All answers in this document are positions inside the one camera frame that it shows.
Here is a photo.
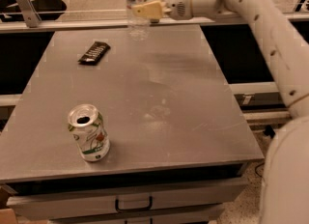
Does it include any left metal bracket post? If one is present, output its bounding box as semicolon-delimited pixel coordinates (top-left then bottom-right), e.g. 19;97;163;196
16;0;42;28

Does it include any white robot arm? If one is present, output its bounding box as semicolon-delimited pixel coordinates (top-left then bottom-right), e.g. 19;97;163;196
132;0;309;224

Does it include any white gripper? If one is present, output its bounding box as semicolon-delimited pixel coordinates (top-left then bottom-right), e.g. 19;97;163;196
131;0;222;20

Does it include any black rxbar chocolate bar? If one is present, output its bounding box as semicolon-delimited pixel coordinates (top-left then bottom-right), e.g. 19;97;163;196
78;42;110;65

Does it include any clear plastic water bottle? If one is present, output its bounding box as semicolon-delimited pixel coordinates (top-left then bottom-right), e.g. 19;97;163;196
126;0;153;42

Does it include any white green soda can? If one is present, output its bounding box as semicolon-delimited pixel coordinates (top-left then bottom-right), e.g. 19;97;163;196
68;104;110;162

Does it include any lower grey drawer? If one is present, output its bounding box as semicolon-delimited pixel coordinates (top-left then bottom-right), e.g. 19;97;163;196
48;204;224;224

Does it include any black cable on floor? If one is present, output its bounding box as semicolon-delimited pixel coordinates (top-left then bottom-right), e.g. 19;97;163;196
254;162;265;178

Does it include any grey drawer with black handle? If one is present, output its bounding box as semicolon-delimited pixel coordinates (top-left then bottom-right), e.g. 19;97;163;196
8;177;247;220

